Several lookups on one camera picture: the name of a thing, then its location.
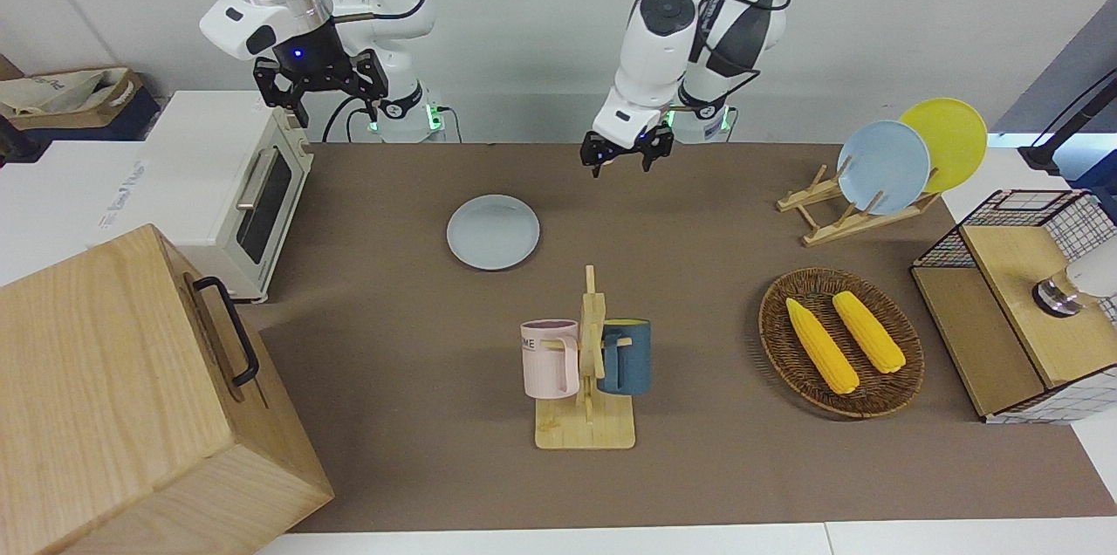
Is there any yellow corn cob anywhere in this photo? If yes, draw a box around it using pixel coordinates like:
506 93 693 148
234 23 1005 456
785 298 860 395
832 291 907 374

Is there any brown wicker basket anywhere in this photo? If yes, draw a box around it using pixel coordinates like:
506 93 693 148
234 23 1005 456
758 267 926 420

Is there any wooden cabinet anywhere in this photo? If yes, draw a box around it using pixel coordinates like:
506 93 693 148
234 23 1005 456
0 223 335 555

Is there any pink mug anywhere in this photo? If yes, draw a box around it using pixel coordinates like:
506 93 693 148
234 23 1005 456
520 319 580 400

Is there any wire and wood shelf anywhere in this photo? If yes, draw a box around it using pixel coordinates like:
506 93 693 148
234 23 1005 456
910 188 1117 425

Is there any light blue plate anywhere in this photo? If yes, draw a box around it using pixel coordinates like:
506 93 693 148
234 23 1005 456
836 120 932 216

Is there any dark blue mug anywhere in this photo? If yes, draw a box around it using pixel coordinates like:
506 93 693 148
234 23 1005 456
597 319 652 396

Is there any white toaster oven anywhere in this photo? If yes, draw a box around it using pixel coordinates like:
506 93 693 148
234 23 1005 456
140 90 314 304

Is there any black cabinet handle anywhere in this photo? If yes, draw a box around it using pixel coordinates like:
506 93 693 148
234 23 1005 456
193 276 261 388

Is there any brown table mat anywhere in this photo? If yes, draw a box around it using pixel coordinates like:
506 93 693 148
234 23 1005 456
236 142 1117 534

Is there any wooden plate rack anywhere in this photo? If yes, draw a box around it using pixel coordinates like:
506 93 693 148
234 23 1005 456
777 164 942 247

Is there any wooden mug tree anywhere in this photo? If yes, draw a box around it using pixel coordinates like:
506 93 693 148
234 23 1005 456
534 265 637 450

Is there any white and silver cylinder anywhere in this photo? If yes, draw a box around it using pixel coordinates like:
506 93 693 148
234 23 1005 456
1033 236 1117 318

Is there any yellow plate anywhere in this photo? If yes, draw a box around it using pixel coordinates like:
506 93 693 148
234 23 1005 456
899 98 989 195

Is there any black stand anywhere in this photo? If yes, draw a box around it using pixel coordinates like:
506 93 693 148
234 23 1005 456
1019 71 1117 176

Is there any white foam box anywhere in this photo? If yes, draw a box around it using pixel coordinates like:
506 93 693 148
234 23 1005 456
0 140 175 285

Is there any gray plate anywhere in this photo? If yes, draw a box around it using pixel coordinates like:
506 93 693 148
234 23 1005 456
446 194 541 271

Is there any cardboard box with bag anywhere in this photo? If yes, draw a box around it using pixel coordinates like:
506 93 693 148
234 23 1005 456
0 66 145 133

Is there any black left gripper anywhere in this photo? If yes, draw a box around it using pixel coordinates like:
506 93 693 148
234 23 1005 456
580 124 675 180

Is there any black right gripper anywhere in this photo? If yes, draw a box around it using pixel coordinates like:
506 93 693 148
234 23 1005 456
253 49 390 130

